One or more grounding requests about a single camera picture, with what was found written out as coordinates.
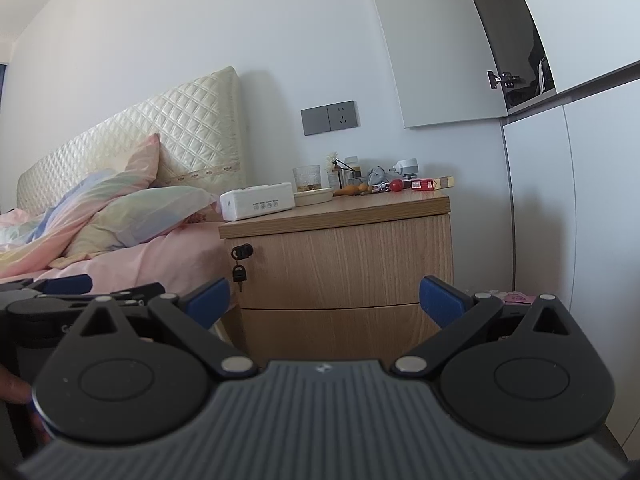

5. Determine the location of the black drawer key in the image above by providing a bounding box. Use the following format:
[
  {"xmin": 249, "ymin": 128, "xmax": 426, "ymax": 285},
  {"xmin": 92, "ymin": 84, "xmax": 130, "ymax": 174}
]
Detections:
[{"xmin": 231, "ymin": 243, "xmax": 254, "ymax": 292}]

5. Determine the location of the person's left hand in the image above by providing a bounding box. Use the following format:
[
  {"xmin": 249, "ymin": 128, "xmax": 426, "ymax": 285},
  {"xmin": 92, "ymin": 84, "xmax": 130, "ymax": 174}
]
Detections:
[{"xmin": 0, "ymin": 366, "xmax": 51, "ymax": 444}]

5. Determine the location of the pink bed sheet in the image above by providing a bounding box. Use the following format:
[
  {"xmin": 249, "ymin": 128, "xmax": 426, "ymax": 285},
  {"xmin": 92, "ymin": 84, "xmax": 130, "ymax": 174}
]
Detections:
[{"xmin": 1, "ymin": 207, "xmax": 231, "ymax": 295}]

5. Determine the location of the pastel striped pillow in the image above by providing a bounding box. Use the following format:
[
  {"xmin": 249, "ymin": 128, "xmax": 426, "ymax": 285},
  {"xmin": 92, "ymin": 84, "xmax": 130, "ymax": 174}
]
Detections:
[{"xmin": 36, "ymin": 133, "xmax": 160, "ymax": 264}]

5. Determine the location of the pink box on floor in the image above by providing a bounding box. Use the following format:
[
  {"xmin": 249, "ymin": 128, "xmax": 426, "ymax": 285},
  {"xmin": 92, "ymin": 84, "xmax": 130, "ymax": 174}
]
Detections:
[{"xmin": 500, "ymin": 292, "xmax": 536, "ymax": 306}]

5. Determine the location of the pastel front pillow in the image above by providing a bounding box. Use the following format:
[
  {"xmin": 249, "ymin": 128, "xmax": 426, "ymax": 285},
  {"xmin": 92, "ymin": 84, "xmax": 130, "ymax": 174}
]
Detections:
[{"xmin": 64, "ymin": 185, "xmax": 218, "ymax": 257}]

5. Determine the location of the wooden bedside cabinet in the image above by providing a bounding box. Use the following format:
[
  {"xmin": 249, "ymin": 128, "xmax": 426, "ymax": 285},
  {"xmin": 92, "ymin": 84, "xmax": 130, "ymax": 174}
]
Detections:
[{"xmin": 219, "ymin": 191, "xmax": 454, "ymax": 365}]

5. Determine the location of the red cigarette box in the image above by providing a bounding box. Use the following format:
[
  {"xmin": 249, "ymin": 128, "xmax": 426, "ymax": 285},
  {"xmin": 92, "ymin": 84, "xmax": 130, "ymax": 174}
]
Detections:
[{"xmin": 410, "ymin": 177, "xmax": 454, "ymax": 191}]

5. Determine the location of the red ball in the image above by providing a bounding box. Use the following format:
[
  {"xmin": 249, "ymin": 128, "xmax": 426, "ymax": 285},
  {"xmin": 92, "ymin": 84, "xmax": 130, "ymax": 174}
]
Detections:
[{"xmin": 390, "ymin": 179, "xmax": 404, "ymax": 192}]

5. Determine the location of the white charger plug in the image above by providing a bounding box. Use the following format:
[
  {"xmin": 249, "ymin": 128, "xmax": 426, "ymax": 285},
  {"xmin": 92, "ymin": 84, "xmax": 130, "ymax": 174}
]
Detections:
[{"xmin": 393, "ymin": 158, "xmax": 420, "ymax": 179}]

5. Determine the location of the grey small figurine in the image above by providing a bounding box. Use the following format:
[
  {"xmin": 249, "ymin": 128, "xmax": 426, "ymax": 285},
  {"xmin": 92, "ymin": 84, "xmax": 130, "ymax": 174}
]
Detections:
[{"xmin": 367, "ymin": 166, "xmax": 390, "ymax": 188}]

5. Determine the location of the clear drinking glass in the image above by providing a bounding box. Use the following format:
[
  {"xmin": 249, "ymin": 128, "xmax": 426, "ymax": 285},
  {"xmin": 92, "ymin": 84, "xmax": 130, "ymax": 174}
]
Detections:
[{"xmin": 293, "ymin": 165, "xmax": 321, "ymax": 193}]

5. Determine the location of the small reed diffuser bottle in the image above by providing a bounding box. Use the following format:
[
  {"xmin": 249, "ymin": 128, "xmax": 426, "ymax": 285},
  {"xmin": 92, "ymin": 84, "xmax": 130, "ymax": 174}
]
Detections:
[{"xmin": 326, "ymin": 152, "xmax": 343, "ymax": 191}]

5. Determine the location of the cream quilted headboard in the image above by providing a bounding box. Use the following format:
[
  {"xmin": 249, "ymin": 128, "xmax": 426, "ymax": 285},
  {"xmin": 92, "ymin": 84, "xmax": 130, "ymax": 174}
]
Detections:
[{"xmin": 16, "ymin": 66, "xmax": 247, "ymax": 214}]

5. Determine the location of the metal door hinge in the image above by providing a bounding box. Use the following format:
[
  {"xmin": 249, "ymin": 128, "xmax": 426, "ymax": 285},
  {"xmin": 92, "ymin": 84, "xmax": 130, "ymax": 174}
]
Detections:
[{"xmin": 487, "ymin": 70, "xmax": 522, "ymax": 89}]

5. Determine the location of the white wardrobe door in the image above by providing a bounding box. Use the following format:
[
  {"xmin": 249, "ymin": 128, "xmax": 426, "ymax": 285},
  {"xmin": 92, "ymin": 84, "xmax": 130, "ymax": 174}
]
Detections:
[{"xmin": 374, "ymin": 0, "xmax": 506, "ymax": 128}]

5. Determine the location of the grey wall socket panel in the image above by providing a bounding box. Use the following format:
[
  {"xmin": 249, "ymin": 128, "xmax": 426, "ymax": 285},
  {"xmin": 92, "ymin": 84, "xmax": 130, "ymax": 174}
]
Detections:
[{"xmin": 300, "ymin": 101, "xmax": 359, "ymax": 136}]

